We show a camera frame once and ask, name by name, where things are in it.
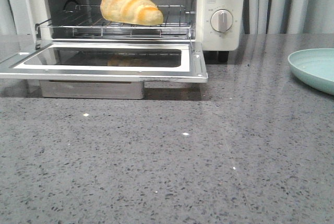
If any metal wire oven rack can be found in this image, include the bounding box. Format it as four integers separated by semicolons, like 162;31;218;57
35;3;196;41

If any glass oven door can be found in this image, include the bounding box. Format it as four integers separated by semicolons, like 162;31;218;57
1;40;208;99

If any lower oven control knob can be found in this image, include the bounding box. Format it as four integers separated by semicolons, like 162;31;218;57
210;9;233;33

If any light green plate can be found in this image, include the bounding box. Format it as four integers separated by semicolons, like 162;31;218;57
288;48;333;95

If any white Toshiba toaster oven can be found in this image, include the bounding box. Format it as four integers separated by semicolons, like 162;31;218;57
9;0;244;62

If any golden croissant bread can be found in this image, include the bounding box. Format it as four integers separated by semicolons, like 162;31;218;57
100;0;163;26

